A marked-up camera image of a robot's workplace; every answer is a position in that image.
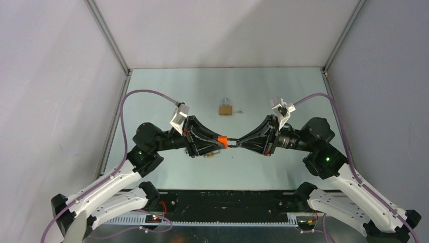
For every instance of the orange black padlock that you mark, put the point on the orange black padlock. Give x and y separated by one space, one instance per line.
224 140

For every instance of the small brass padlock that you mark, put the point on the small brass padlock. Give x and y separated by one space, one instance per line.
211 154

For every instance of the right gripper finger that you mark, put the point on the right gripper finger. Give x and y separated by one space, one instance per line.
259 148
264 130

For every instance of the left aluminium frame post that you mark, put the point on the left aluminium frame post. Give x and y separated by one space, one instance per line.
107 34

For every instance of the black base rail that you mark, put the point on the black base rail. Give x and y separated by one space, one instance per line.
228 206

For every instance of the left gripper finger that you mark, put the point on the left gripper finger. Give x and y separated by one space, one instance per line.
200 129
204 147

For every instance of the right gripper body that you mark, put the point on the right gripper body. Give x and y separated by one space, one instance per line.
272 138

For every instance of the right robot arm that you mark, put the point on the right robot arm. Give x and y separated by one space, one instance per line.
368 212

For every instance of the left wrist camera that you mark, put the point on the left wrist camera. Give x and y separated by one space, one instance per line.
179 117

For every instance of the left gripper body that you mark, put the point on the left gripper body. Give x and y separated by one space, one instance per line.
189 140

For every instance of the right aluminium frame post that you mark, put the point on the right aluminium frame post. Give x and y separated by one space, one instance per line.
359 7

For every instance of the aluminium frame post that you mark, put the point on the aluminium frame post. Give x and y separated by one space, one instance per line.
359 7
107 34

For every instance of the large brass padlock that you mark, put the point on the large brass padlock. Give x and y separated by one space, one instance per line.
225 107

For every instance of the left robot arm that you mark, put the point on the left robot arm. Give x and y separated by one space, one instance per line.
79 214

